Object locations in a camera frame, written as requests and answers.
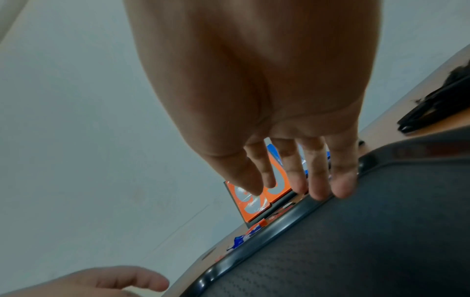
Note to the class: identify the person's left hand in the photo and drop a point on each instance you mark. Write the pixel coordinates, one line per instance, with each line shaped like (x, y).
(91, 280)

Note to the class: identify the person's right hand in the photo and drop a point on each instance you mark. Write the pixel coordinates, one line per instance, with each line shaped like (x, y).
(257, 72)

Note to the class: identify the group of coloured plastic clips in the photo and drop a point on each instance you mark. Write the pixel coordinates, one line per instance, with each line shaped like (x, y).
(246, 236)

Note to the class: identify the black plastic tray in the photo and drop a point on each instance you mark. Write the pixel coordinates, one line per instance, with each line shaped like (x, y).
(367, 232)

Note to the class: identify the orange blue flip scoreboard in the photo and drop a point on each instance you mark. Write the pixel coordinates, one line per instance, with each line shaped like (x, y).
(249, 204)

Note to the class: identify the brown wooden desk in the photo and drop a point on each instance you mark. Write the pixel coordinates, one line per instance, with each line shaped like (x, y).
(382, 127)

